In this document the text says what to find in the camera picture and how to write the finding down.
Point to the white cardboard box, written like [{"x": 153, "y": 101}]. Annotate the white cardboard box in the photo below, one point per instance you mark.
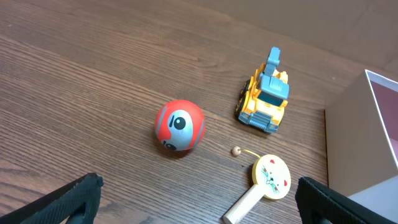
[{"x": 361, "y": 143}]

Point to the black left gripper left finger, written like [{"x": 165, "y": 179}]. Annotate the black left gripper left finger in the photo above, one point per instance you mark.
[{"x": 77, "y": 202}]

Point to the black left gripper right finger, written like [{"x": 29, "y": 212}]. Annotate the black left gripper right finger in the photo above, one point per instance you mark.
[{"x": 318, "y": 204}]

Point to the yellow wooden rattle drum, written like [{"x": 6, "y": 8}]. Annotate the yellow wooden rattle drum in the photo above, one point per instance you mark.
[{"x": 271, "y": 179}]

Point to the red silver toy ball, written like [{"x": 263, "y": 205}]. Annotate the red silver toy ball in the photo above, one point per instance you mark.
[{"x": 180, "y": 125}]

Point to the yellow blue toy excavator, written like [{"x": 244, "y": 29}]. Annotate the yellow blue toy excavator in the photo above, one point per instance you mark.
[{"x": 264, "y": 96}]

